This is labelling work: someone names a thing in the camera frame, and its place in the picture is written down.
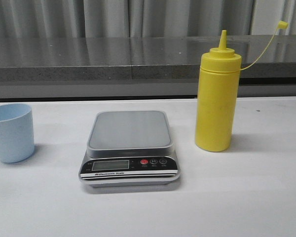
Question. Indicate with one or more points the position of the yellow squeeze bottle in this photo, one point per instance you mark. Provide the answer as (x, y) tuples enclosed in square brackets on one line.
[(219, 77)]

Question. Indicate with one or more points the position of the light blue plastic cup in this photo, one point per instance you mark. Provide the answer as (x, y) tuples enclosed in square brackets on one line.
[(16, 133)]

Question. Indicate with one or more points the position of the digital kitchen scale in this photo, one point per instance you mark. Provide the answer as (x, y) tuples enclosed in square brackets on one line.
[(130, 148)]

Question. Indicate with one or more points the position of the grey curtain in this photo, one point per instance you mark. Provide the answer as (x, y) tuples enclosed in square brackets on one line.
[(142, 18)]

